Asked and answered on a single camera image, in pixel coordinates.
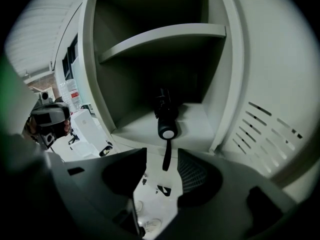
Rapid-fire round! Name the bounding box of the person's white shoe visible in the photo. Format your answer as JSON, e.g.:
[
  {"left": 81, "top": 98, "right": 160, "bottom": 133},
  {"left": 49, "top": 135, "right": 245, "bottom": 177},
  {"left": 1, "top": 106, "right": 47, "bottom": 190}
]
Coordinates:
[
  {"left": 142, "top": 217, "right": 163, "bottom": 233},
  {"left": 134, "top": 200, "right": 145, "bottom": 214}
]

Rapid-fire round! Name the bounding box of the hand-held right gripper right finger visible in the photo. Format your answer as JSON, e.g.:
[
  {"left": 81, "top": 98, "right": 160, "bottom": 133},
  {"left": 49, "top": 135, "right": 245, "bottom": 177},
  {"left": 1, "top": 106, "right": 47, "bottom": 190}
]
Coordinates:
[{"left": 176, "top": 148, "right": 296, "bottom": 226}]

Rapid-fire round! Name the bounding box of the black and white floor marker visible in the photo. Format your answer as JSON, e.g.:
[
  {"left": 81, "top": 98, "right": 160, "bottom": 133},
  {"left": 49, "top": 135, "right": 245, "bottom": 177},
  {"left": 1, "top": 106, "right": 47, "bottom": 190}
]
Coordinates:
[{"left": 155, "top": 184, "right": 172, "bottom": 197}]

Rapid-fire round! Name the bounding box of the grey metal locker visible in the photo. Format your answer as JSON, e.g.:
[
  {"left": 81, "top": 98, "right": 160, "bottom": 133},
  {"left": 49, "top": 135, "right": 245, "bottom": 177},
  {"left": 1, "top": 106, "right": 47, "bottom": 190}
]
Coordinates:
[{"left": 77, "top": 0, "right": 320, "bottom": 192}]

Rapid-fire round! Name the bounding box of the small black and yellow object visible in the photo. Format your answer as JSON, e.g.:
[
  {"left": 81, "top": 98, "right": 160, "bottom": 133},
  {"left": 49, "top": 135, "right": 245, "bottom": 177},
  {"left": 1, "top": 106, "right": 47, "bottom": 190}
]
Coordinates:
[{"left": 99, "top": 143, "right": 114, "bottom": 158}]

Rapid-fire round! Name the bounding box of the person's left hand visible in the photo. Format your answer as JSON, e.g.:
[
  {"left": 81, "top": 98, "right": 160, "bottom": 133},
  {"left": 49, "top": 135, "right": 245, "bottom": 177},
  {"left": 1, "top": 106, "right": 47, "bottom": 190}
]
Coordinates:
[{"left": 63, "top": 118, "right": 73, "bottom": 137}]

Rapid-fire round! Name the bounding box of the dark window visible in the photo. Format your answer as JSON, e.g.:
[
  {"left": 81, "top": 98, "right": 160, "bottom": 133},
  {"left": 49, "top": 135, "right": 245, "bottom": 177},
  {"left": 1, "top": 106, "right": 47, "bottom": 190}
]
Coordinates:
[{"left": 61, "top": 33, "right": 79, "bottom": 81}]

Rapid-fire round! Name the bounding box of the white cardboard box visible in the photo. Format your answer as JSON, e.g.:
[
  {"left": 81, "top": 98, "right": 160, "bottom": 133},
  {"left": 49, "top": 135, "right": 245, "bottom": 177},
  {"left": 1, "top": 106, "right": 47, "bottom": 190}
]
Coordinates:
[{"left": 71, "top": 108, "right": 103, "bottom": 157}]

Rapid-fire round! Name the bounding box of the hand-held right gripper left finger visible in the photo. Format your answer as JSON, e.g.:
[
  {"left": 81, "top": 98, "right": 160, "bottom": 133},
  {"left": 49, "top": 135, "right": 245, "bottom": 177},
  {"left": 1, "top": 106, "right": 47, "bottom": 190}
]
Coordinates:
[{"left": 63, "top": 147, "right": 148, "bottom": 236}]

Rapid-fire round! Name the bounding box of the red label white sign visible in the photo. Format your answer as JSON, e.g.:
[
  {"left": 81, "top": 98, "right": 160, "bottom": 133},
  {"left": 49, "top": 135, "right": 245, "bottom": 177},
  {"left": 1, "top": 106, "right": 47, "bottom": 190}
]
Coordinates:
[{"left": 69, "top": 88, "right": 81, "bottom": 108}]

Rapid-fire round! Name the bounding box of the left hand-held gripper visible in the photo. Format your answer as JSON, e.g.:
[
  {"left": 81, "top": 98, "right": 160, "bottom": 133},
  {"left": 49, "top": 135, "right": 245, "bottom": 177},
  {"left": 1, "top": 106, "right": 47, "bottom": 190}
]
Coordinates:
[{"left": 29, "top": 102, "right": 72, "bottom": 150}]

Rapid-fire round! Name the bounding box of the small white box device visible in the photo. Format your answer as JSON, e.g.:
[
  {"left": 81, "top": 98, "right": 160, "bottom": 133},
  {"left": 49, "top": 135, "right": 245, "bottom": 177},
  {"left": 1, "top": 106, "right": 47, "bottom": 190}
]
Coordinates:
[{"left": 38, "top": 91, "right": 51, "bottom": 103}]

